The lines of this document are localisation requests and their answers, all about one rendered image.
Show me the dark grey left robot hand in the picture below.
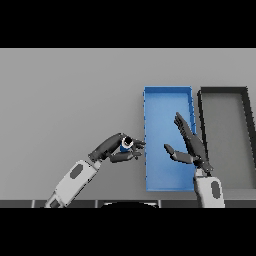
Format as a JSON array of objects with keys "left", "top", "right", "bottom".
[{"left": 87, "top": 132, "right": 147, "bottom": 164}]

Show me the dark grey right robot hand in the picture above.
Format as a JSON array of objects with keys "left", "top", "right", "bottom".
[{"left": 163, "top": 111, "right": 215, "bottom": 174}]

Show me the blue pipe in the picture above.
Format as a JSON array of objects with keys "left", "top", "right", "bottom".
[{"left": 119, "top": 136, "right": 135, "bottom": 154}]

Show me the blue bin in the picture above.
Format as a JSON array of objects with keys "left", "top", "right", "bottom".
[{"left": 143, "top": 86, "right": 197, "bottom": 192}]

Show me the dark grey bin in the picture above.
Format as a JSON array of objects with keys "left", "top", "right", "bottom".
[{"left": 196, "top": 86, "right": 256, "bottom": 190}]

